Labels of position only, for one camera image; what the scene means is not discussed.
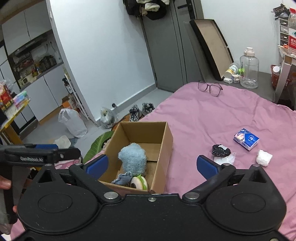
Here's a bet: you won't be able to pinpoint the black speckled scrunchie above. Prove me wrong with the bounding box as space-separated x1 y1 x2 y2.
212 144 231 158

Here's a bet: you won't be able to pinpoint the clear plastic stuffing bag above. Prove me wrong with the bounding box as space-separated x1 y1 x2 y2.
214 152 236 165

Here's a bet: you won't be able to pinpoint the light blue fluffy plush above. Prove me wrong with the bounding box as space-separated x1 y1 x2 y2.
118 143 147 176

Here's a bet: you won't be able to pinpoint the orange hamburger plush toy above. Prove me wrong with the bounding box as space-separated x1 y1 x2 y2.
130 175 149 191

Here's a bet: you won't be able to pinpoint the blue tissue pack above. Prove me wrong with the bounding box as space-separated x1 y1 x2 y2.
233 128 260 151

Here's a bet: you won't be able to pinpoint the white tissue wad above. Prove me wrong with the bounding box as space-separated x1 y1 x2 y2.
256 150 273 167

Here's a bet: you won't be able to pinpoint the grey denim octopus toy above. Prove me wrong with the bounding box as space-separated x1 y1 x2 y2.
111 172 133 186

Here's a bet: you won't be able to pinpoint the person's left hand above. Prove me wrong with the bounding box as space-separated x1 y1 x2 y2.
0 174 31 216

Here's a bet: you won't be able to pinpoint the leaf cartoon floor mat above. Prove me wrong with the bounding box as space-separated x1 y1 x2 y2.
83 131 114 164

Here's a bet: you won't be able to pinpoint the pink cartoon cushion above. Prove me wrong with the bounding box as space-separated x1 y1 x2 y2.
28 157 84 179

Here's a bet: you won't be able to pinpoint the white plastic bag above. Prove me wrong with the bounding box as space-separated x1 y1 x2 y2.
58 108 88 138

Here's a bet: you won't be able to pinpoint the yellow side table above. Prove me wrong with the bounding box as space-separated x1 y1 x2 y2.
1 98 30 145

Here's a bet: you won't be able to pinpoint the pink bed cover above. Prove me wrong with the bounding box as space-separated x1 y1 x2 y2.
18 82 295 240

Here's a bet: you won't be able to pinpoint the clear trash bag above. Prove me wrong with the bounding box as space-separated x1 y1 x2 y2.
100 108 118 129

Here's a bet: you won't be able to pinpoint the open cardboard box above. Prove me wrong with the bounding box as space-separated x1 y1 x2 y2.
98 122 173 196

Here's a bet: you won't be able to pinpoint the purple framed eyeglasses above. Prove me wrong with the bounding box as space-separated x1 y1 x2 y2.
198 81 223 97

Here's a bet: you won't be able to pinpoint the white charger block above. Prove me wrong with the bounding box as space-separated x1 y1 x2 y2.
223 78 233 84

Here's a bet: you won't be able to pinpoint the large clear water jug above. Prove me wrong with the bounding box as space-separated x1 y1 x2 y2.
239 47 259 89

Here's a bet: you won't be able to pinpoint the grey wardrobe door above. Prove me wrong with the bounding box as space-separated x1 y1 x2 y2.
138 0 205 93

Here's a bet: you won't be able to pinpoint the plastic water bottle red label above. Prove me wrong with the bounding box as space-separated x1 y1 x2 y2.
288 8 296 57

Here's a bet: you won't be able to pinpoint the small drawer organizer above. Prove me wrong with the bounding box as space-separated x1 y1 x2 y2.
278 18 288 49

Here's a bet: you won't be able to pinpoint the hanging clothes on door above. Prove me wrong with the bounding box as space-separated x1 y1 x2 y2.
122 0 170 21

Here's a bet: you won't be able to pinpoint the leaning black picture frame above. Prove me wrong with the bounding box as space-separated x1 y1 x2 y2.
190 19 234 81

